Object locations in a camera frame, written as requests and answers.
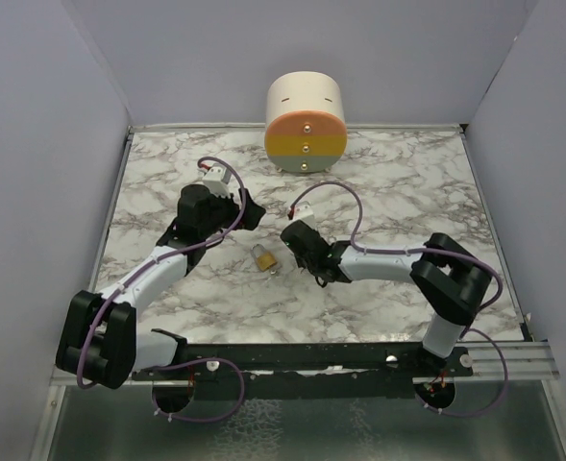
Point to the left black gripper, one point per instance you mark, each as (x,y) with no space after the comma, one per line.
(252,214)

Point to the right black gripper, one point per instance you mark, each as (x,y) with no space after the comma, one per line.
(299,263)

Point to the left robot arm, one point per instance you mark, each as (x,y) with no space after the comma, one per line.
(100,343)

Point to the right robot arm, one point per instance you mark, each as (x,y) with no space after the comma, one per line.
(452,280)

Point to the large brass padlock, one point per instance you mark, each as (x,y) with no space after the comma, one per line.
(263,258)

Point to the round three-drawer storage box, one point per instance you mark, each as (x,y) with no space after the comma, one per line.
(305,128)

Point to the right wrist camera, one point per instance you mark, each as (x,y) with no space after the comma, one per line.
(302,212)

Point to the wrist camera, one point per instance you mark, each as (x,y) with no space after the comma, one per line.
(302,212)
(216,179)

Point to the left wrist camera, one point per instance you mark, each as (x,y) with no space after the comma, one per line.
(216,179)

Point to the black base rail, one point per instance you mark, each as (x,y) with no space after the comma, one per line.
(310,371)

